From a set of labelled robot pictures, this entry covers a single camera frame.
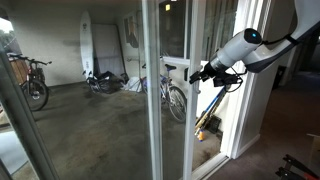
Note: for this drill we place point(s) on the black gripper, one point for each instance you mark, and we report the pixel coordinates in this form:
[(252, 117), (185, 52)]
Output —
[(209, 70)]

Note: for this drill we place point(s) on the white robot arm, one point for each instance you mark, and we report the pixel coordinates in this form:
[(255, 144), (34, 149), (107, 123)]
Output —
[(233, 50)]

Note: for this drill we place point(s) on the latch side door jamb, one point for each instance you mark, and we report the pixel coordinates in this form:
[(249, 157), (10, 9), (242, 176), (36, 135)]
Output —
[(246, 110)]

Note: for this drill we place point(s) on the fixed side door jamb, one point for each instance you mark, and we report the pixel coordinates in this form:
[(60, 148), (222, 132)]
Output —
[(23, 116)]

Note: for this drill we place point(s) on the black lockbox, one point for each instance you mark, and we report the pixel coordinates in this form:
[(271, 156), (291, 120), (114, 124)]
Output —
[(186, 75)]

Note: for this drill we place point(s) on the blue white bicycle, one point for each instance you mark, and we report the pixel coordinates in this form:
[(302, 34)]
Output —
[(170, 67)]

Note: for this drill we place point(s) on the blue long pole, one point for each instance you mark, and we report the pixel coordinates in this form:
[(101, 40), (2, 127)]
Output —
[(216, 101)]

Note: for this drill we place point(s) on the yellow long pole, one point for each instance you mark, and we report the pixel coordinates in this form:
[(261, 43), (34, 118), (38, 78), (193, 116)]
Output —
[(206, 118)]

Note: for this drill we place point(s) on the black dustpan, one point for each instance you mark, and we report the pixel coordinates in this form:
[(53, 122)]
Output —
[(214, 125)]

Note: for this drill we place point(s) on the orange bottle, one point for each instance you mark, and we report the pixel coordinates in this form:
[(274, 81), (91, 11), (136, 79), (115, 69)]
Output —
[(200, 136)]

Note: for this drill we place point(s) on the white cloth bundle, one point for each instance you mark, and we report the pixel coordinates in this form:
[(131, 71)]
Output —
[(133, 85)]

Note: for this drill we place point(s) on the dark golf bag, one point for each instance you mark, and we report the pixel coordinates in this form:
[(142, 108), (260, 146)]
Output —
[(108, 83)]

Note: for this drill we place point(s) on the white leaning board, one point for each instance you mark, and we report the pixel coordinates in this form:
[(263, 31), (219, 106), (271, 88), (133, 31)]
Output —
[(106, 46)]

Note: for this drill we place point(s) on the white surfboard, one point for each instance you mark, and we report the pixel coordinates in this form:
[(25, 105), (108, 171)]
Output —
[(86, 43)]

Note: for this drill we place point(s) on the red black clamp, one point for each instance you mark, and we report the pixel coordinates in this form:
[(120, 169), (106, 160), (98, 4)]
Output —
[(300, 166)]

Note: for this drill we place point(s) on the cardboard box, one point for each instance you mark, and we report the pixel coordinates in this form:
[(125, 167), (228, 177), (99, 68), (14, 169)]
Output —
[(315, 150)]

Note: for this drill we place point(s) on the black bicycle on left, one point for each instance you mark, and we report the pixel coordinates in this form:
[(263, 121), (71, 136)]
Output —
[(44, 86)]

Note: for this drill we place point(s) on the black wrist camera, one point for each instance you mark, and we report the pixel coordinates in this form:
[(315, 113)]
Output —
[(226, 80)]

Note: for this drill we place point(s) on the patio wall window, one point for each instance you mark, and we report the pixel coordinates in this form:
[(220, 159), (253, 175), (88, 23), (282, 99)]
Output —
[(171, 30)]

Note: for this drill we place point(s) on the dark hanging wall item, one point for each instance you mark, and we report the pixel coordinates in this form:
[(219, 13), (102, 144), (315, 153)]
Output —
[(131, 33)]

